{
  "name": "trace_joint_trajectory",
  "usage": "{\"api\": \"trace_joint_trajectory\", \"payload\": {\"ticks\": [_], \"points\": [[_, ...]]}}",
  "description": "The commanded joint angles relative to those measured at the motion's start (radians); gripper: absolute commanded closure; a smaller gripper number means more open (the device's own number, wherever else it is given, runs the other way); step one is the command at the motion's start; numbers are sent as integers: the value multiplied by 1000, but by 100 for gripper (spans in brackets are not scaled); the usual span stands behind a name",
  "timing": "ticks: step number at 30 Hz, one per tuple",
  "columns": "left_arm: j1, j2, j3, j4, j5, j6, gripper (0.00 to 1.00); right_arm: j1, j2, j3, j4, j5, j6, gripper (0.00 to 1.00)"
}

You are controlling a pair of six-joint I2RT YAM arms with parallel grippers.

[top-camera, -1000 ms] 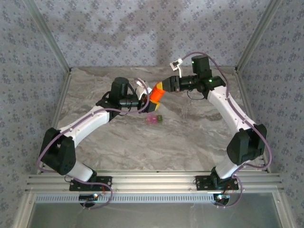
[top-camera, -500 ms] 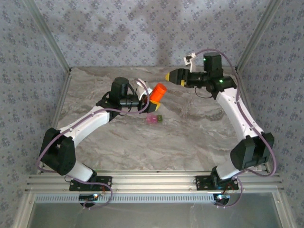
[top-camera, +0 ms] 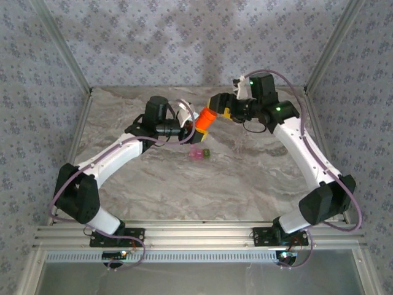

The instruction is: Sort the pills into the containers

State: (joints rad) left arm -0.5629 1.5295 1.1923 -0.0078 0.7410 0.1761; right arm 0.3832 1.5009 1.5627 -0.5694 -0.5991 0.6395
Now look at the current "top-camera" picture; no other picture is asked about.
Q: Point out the orange pill bottle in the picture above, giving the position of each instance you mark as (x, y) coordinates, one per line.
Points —
(202, 121)

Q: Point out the green pill container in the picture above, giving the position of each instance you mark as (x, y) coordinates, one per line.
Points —
(206, 153)

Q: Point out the pink pill container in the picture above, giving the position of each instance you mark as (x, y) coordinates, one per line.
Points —
(196, 154)

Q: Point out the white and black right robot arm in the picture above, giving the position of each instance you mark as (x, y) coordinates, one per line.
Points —
(294, 144)

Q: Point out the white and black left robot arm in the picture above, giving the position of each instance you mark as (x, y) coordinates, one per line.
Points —
(116, 153)

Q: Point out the floral fabric backdrop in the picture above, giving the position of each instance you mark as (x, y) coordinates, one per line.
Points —
(196, 30)

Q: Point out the grey metal sheet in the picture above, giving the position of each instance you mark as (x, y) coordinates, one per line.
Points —
(196, 279)

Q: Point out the small circuit board with LED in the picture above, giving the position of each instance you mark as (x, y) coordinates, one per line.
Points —
(287, 255)
(115, 254)

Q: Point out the aluminium table side rail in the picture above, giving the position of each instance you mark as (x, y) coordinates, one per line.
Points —
(81, 123)
(317, 123)

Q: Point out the aluminium frame post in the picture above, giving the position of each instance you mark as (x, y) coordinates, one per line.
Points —
(63, 46)
(334, 46)

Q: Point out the aluminium mounting rail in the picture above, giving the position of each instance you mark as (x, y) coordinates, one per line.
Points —
(196, 235)

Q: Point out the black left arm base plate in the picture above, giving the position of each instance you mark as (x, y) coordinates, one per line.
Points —
(135, 236)

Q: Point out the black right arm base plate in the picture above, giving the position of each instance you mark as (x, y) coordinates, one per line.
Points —
(264, 238)

